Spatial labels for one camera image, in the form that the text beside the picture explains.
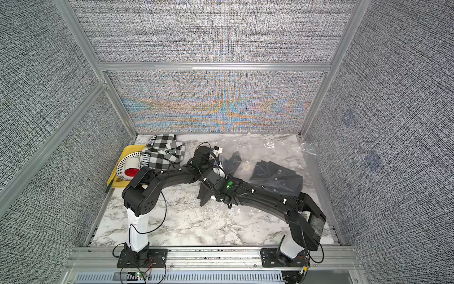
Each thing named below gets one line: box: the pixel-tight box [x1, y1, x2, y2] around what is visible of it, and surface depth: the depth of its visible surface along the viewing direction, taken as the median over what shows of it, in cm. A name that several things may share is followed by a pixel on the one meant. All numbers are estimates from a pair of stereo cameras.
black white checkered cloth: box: [140, 133, 186, 170], surface depth 108 cm
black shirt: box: [249, 160, 304, 196], surface depth 97 cm
